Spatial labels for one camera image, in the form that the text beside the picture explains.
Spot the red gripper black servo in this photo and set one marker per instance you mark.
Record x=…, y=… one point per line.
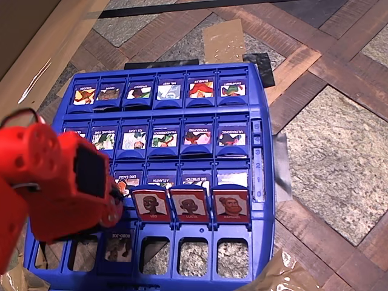
x=111, y=209

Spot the Bobo-Joe flip tile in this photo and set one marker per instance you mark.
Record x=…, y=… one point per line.
x=118, y=248

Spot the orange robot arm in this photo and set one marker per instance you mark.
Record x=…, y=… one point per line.
x=30, y=151

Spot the red card tile Leo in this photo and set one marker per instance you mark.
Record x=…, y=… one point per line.
x=150, y=204

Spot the red card tile Lucia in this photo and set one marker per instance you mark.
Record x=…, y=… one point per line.
x=189, y=206

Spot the Sir Stretch flip tile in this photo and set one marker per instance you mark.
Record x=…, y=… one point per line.
x=195, y=179

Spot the red card tile Raphael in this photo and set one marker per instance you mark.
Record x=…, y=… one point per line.
x=231, y=206

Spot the blue plastic game board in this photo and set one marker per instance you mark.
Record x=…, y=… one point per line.
x=197, y=114

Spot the pale blank flip tile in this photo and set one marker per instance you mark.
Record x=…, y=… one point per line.
x=232, y=178

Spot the wrinkled beige tape piece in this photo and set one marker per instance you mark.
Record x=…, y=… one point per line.
x=18, y=280

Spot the dark glossy tape piece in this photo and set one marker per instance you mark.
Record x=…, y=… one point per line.
x=282, y=163

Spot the crumpled beige tape piece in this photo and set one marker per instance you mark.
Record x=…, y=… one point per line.
x=279, y=276

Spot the glossy beige tape patch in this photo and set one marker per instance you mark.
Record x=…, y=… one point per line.
x=224, y=42

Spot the long black tape strip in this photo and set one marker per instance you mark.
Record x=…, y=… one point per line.
x=151, y=11

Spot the black tape patch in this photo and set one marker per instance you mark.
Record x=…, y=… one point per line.
x=260, y=71

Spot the brown cardboard backdrop box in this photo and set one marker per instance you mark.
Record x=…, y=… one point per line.
x=18, y=30

